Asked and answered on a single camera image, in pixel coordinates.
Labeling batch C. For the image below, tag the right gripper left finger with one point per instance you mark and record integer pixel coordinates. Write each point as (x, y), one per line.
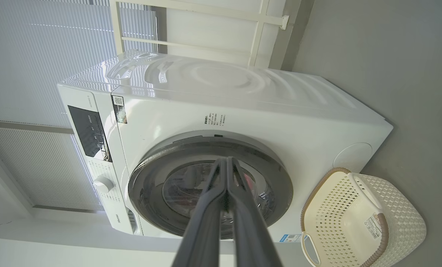
(206, 230)

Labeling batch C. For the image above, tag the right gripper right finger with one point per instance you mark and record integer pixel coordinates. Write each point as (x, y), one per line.
(252, 237)

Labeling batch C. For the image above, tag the red garment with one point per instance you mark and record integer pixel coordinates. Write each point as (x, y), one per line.
(250, 183)

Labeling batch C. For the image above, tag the washing machine glass door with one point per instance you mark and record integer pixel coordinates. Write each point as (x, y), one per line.
(150, 193)

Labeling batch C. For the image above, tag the cream perforated laundry basket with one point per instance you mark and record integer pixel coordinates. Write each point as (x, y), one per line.
(354, 222)

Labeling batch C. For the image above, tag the white washing machine dial knob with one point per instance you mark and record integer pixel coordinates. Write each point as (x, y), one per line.
(103, 184)

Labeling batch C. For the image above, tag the printed label sticker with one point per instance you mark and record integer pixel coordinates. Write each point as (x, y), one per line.
(373, 227)

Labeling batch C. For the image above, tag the white front-load washing machine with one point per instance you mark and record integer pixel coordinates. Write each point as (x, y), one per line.
(206, 104)

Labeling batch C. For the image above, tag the black washer display panel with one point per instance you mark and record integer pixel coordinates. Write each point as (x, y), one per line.
(89, 133)

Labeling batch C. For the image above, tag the blue energy label sticker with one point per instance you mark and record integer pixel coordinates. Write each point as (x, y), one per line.
(290, 238)

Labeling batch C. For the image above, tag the QR code sticker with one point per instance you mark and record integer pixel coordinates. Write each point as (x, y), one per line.
(119, 109)

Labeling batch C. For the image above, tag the white window blind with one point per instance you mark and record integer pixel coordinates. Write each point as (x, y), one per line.
(39, 167)
(50, 55)

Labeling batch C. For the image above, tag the white metal rack frame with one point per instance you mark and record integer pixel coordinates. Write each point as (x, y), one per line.
(260, 22)

